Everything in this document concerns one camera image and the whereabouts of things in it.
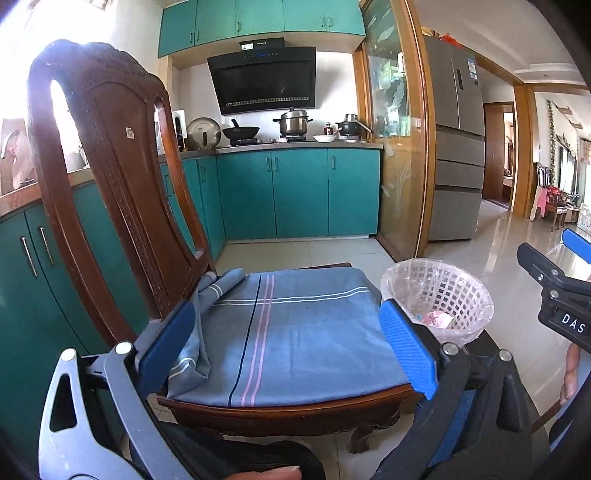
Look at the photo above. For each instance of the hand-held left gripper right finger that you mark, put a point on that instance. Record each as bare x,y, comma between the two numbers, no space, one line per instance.
408,350

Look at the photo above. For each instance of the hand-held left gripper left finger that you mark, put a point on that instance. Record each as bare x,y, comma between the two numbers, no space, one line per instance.
168,346

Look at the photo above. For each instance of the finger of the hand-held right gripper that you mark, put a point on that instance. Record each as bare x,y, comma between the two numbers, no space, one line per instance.
540,270
579,244

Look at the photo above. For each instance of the pink plastic bag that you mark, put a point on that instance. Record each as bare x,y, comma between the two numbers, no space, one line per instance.
441,319

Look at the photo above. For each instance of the clear plastic bin liner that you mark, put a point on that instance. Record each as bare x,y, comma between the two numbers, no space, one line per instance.
392,281

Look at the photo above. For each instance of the pink plastic waste basket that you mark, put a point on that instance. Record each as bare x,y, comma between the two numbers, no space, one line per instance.
461,295

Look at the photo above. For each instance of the person's right hand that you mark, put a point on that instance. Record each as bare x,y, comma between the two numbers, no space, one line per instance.
571,378

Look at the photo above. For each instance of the person's left hand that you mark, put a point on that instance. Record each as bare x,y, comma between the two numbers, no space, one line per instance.
268,474

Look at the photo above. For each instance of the pink garment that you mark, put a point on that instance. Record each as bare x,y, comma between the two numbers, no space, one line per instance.
540,203

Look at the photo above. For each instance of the green vine garland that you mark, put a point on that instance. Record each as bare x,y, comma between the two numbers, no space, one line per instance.
551,138

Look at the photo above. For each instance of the blue striped cloth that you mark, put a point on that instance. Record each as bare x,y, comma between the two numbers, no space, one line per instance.
300,332

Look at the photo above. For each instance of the silver refrigerator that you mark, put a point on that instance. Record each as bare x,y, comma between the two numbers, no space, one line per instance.
455,184

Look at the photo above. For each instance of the brown interior door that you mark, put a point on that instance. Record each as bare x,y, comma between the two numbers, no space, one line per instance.
491,157

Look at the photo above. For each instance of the wood framed glass door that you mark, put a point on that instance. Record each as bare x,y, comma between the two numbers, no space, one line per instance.
397,184

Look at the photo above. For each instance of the teal base cabinets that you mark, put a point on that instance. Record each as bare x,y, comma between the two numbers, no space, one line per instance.
300,194

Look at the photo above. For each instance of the carved wooden chair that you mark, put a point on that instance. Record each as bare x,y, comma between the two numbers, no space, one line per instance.
120,161

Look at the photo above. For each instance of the round steel pot lid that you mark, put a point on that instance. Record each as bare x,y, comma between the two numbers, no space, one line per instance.
203,134

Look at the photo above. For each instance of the wooden cutting board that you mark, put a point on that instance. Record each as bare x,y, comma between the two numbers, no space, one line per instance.
23,175

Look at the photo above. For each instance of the black wok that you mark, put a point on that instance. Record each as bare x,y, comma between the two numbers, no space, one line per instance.
240,133

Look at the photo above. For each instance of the gas stove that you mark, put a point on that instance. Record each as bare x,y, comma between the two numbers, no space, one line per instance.
268,140

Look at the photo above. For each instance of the white bowl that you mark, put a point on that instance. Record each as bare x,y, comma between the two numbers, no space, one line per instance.
324,138

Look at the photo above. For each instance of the dark pot with lid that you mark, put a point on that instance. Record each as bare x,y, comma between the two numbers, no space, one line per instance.
351,127

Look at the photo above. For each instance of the white kitchen appliance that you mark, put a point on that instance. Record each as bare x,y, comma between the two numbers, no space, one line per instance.
183,115

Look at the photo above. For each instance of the grey stone countertop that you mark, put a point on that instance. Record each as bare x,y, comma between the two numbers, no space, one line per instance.
295,146

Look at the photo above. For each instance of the red bag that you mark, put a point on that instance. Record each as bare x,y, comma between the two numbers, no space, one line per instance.
450,40

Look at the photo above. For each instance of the steel pot with lid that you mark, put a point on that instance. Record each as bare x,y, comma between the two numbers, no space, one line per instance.
292,124

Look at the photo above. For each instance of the steel faucet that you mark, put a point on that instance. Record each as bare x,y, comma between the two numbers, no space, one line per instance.
10,143

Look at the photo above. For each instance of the black range hood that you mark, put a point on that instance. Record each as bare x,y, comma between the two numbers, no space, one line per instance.
263,83

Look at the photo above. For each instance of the kitchen window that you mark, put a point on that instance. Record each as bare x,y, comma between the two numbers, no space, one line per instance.
69,27

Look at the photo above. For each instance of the wooden archway frame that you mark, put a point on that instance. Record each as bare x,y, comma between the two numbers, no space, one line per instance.
521,152

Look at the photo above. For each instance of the teal wall cabinets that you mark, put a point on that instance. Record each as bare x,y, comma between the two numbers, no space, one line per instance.
258,16

